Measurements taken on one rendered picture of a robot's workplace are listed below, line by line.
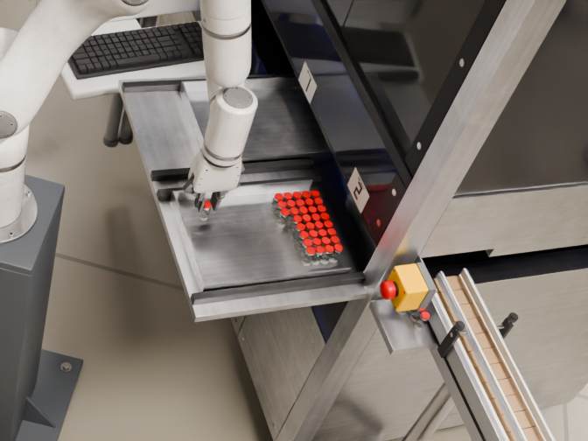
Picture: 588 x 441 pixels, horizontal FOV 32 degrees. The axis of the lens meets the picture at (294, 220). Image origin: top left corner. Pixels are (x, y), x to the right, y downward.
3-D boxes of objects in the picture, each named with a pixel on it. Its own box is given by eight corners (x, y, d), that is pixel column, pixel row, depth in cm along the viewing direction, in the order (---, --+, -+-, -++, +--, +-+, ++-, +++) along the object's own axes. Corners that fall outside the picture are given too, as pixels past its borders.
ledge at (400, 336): (423, 297, 231) (425, 293, 230) (445, 346, 224) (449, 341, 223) (368, 305, 226) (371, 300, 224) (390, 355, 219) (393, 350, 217)
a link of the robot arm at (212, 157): (239, 126, 213) (236, 136, 215) (199, 129, 209) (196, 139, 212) (251, 156, 208) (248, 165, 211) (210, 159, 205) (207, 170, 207)
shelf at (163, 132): (296, 78, 269) (297, 73, 267) (396, 294, 230) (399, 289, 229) (117, 85, 249) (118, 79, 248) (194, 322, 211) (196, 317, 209)
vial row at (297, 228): (285, 204, 236) (290, 191, 232) (311, 266, 226) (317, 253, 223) (276, 205, 235) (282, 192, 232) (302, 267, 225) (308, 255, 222)
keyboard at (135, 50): (197, 24, 280) (199, 17, 279) (218, 59, 274) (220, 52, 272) (57, 43, 261) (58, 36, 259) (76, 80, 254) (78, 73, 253)
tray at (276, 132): (304, 86, 264) (308, 75, 262) (339, 160, 250) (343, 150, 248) (178, 91, 251) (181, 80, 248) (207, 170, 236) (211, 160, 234)
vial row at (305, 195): (304, 202, 238) (309, 190, 234) (329, 263, 228) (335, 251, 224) (295, 203, 237) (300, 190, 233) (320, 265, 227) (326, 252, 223)
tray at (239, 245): (308, 189, 241) (311, 179, 238) (346, 277, 227) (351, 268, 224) (170, 200, 227) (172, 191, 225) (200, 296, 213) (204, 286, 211)
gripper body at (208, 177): (240, 135, 214) (229, 171, 223) (193, 138, 210) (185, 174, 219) (250, 161, 210) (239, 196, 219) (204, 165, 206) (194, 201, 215)
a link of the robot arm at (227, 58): (196, -20, 190) (204, 97, 214) (203, 37, 180) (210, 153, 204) (244, -23, 191) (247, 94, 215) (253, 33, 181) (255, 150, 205)
